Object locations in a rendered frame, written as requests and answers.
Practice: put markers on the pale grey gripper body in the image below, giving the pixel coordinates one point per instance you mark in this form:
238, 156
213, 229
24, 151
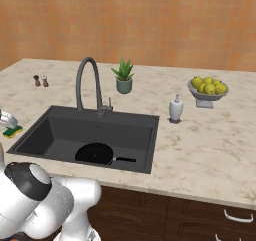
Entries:
7, 119

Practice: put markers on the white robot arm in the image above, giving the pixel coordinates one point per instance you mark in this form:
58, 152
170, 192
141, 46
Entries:
40, 198

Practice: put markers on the yellow and green sponge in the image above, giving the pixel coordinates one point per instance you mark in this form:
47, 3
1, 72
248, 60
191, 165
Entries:
13, 131

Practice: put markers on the dark grey sink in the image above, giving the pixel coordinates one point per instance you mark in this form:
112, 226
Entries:
66, 131

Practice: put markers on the black frying pan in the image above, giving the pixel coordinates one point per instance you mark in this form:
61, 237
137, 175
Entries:
95, 153

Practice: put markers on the brown pepper shaker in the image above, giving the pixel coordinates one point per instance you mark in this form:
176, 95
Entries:
37, 81

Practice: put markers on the dark grey curved tap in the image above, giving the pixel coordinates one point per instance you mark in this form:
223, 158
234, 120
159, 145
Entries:
96, 81

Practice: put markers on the green plant in grey pot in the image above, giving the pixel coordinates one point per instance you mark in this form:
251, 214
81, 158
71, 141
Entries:
124, 81

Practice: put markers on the dark brown cupboard door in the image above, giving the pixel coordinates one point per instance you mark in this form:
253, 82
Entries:
130, 215

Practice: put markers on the white soap dispenser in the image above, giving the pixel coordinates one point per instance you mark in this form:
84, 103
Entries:
176, 110

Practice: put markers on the yellow lemon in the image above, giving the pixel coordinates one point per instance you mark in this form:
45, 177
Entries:
221, 88
209, 89
196, 82
200, 89
208, 80
217, 82

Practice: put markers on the grey fruit bowl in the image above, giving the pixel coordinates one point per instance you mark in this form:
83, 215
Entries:
205, 98

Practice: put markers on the dark brown drawer front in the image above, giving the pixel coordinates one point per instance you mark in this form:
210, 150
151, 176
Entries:
203, 218

